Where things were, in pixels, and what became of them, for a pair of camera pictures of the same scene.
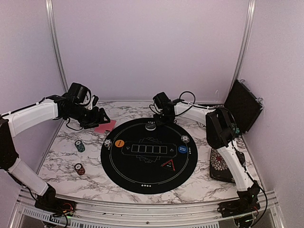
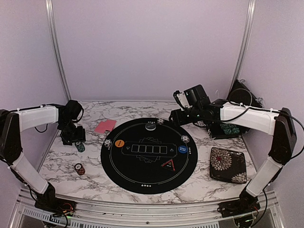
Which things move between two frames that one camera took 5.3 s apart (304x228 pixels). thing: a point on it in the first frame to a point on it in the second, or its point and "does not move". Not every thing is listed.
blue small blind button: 183,149 does not move
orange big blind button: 119,143 does not move
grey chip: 185,138 does not move
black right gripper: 159,123 to 178,119
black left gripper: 97,118 to 80,137
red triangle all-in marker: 169,164 does not move
